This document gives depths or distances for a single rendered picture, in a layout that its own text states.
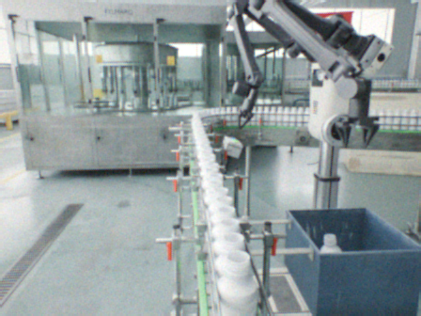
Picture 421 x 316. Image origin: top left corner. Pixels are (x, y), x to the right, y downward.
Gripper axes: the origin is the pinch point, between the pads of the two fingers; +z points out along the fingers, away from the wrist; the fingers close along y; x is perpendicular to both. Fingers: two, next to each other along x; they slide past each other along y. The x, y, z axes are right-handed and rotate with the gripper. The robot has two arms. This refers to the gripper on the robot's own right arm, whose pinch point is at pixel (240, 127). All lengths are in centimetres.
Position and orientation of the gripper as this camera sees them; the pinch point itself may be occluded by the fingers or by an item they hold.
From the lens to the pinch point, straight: 164.9
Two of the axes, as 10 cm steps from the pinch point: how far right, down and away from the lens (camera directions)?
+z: -3.4, 9.2, 1.8
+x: 9.4, 3.2, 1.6
